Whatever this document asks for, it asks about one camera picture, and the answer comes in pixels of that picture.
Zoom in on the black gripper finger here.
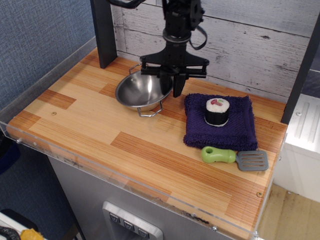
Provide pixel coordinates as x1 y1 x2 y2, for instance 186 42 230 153
159 71 173 95
173 74 187 98

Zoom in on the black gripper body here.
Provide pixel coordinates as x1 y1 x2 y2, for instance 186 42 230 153
140 42 209 78

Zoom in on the small stainless steel pot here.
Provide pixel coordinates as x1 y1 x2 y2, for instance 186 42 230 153
115 63 173 118

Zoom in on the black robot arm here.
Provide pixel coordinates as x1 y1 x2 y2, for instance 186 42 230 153
140 0 210 98

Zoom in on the purple cloth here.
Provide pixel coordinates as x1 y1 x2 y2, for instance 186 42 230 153
183 93 258 151

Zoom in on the toy sushi roll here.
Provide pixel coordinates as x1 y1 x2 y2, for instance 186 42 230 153
204 98 230 127

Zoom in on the grey toy fridge cabinet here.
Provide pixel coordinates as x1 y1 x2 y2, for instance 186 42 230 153
48 156 241 240

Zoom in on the silver dispenser button panel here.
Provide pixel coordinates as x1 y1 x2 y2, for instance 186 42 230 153
102 201 164 240

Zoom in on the clear acrylic front guard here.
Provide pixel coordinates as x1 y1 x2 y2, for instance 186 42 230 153
1 118 287 240

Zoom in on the yellow object at corner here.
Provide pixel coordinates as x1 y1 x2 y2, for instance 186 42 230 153
20 228 45 240

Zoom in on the dark grey left post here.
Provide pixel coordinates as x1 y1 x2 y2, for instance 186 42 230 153
90 0 118 69

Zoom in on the dark grey post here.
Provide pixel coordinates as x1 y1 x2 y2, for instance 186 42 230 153
90 0 118 69
280 15 320 124

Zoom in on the green handled grey toy spatula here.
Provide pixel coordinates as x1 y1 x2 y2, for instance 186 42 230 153
201 146 269 172

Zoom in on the dark grey right post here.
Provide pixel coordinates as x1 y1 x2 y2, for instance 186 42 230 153
280 15 320 124

